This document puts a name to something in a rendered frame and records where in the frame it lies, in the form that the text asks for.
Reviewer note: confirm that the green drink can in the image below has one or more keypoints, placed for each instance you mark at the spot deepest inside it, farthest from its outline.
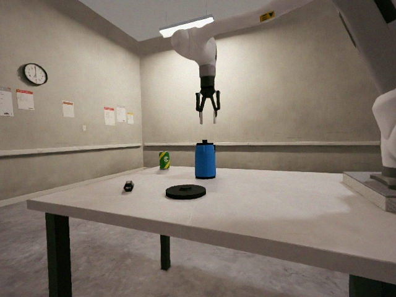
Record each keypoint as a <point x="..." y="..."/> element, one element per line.
<point x="164" y="160"/>

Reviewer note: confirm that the black round disc with center stud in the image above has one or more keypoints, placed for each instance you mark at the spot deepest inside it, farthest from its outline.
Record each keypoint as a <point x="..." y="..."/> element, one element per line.
<point x="185" y="191"/>

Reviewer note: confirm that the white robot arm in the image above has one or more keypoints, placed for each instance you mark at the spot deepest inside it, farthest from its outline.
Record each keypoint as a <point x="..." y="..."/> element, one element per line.
<point x="371" y="25"/>

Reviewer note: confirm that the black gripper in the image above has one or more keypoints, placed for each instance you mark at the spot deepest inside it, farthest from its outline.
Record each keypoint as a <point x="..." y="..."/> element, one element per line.
<point x="207" y="85"/>

